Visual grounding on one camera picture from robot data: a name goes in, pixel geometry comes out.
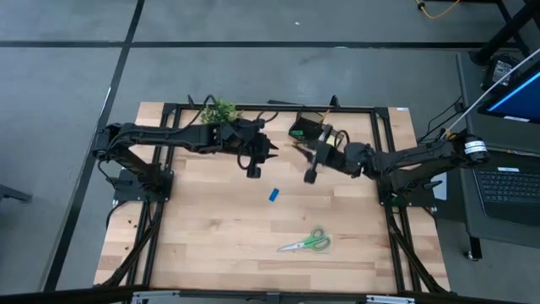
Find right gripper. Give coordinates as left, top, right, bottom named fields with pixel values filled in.
left=300, top=125, right=352, bottom=185

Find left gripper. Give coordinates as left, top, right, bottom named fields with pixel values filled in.
left=230, top=117, right=281, bottom=179

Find green handled scissors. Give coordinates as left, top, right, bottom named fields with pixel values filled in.
left=277, top=226, right=332, bottom=253

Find black mesh desk organizer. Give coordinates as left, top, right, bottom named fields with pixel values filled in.
left=288, top=110, right=345, bottom=149

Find green plant in white pot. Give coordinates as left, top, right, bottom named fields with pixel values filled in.
left=197, top=97, right=244, bottom=126

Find grey side desk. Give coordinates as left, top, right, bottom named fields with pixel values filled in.
left=455, top=50, right=540, bottom=261

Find silver aluminium extrusion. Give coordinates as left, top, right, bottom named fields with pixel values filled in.
left=130, top=290, right=181, bottom=304
left=364, top=294, right=417, bottom=304

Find black laptop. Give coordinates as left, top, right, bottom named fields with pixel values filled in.
left=472, top=166, right=540, bottom=227

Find black power adapter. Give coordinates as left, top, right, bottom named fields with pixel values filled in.
left=480, top=52, right=514, bottom=90

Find computer monitor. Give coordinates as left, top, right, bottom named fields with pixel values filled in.
left=476, top=62, right=540, bottom=126

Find grey furniture leg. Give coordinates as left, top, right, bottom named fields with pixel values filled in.
left=0, top=183, right=33, bottom=204

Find black table frame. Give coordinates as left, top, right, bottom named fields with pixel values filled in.
left=94, top=95, right=451, bottom=296

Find white cable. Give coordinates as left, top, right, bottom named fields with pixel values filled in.
left=445, top=48, right=540, bottom=137

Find thick yellow cable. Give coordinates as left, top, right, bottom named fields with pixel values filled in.
left=415, top=0, right=462, bottom=20

